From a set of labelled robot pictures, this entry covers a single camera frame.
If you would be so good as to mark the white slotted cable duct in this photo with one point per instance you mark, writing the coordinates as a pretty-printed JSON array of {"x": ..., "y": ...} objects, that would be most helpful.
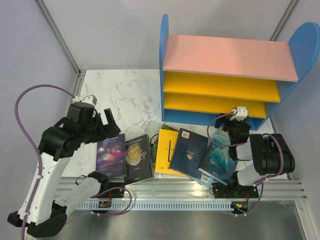
[{"x": 162, "y": 205}]

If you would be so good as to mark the purple galaxy Crusoe book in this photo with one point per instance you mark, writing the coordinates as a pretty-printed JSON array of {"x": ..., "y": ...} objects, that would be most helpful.
[{"x": 110, "y": 157}]

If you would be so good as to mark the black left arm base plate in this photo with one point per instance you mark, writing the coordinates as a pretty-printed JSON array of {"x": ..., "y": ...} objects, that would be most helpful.
[{"x": 116, "y": 193}]

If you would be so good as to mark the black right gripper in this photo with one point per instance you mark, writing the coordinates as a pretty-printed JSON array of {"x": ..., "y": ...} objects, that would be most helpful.
[{"x": 225, "y": 120}]

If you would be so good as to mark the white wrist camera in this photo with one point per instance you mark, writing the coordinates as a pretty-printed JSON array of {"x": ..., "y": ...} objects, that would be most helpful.
[
  {"x": 89, "y": 99},
  {"x": 239, "y": 113}
]

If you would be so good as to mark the aluminium right frame post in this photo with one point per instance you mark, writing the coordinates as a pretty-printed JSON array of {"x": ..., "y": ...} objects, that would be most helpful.
[{"x": 284, "y": 19}]

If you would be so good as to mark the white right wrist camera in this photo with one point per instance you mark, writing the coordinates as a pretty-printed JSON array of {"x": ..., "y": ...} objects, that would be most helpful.
[{"x": 239, "y": 113}]

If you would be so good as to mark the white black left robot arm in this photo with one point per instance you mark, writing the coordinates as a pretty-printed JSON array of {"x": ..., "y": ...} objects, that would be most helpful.
[{"x": 42, "y": 215}]

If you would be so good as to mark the green Alice Wonderland book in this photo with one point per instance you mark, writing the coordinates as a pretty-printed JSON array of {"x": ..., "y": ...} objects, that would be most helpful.
[{"x": 154, "y": 143}]

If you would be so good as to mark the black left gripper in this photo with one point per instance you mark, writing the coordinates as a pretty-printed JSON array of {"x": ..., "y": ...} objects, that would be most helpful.
[{"x": 109, "y": 130}]

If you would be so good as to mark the blue pink yellow bookshelf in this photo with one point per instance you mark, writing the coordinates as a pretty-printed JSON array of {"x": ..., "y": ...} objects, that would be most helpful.
[{"x": 203, "y": 76}]

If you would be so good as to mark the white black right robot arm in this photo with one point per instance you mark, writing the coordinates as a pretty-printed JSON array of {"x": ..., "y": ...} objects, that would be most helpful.
[{"x": 269, "y": 153}]

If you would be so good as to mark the dark navy blue book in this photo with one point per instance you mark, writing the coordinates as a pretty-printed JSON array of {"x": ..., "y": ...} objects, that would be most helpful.
[{"x": 189, "y": 150}]

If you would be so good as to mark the pale grey Gatsby book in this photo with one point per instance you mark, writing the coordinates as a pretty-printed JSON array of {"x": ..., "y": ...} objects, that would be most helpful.
[{"x": 153, "y": 129}]

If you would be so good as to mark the aluminium frame post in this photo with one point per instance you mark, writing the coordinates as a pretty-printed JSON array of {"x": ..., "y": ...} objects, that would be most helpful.
[
  {"x": 284, "y": 19},
  {"x": 57, "y": 34}
]

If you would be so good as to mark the yellow Little Prince book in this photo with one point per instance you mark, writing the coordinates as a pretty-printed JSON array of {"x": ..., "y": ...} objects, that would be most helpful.
[{"x": 167, "y": 140}]

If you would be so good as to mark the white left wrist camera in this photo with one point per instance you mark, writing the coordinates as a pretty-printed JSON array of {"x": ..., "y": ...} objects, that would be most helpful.
[{"x": 89, "y": 99}]

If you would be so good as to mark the aluminium left frame post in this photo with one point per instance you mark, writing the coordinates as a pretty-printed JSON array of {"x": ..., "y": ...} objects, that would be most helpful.
[{"x": 57, "y": 34}]

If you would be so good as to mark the aluminium mounting rail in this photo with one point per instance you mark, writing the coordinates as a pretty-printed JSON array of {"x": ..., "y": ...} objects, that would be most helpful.
[{"x": 187, "y": 189}]

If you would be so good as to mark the light blue barcode book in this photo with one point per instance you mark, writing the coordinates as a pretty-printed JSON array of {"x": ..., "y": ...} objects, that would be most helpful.
[{"x": 204, "y": 180}]

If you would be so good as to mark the teal underwater book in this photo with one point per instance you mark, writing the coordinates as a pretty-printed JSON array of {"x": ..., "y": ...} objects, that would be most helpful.
[{"x": 218, "y": 164}]

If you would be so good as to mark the black Moon and Sixpence book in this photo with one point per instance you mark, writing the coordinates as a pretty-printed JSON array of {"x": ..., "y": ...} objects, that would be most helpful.
[{"x": 138, "y": 160}]

